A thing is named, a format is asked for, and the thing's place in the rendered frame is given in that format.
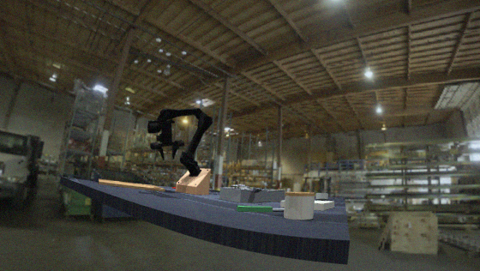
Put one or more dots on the grey canister with wooden lid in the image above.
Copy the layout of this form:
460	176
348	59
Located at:
299	205

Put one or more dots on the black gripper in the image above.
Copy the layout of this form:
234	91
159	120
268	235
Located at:
167	141

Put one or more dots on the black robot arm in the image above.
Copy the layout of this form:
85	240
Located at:
163	124

